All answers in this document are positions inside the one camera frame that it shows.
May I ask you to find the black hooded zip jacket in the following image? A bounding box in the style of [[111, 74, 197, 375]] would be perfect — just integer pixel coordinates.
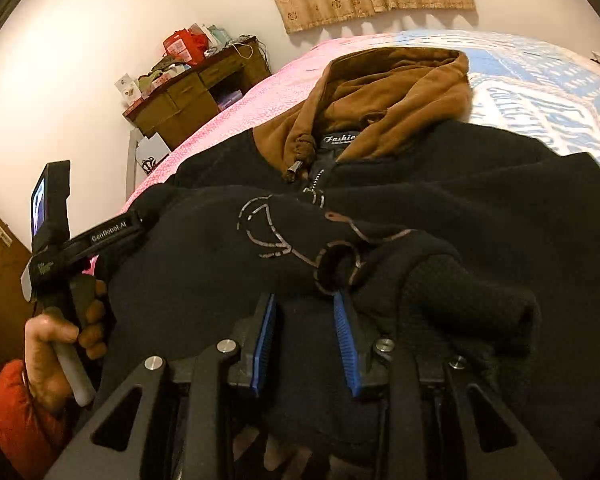
[[82, 45, 600, 480]]

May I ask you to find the person left hand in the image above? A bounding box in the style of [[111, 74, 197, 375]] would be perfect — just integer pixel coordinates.
[[23, 278, 109, 413]]

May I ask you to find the red jacket sleeve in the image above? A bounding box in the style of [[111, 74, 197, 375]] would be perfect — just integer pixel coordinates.
[[0, 360, 67, 479]]

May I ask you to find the white printed paper bag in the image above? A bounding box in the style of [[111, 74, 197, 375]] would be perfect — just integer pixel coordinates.
[[135, 132, 171, 174]]

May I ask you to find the white card box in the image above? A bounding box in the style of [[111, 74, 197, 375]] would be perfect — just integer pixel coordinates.
[[114, 74, 142, 106]]

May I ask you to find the brown wooden desk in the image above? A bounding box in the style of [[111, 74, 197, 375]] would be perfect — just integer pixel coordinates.
[[123, 36, 271, 150]]

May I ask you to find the red gift box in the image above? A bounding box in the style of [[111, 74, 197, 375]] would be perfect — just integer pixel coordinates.
[[162, 29, 209, 66]]

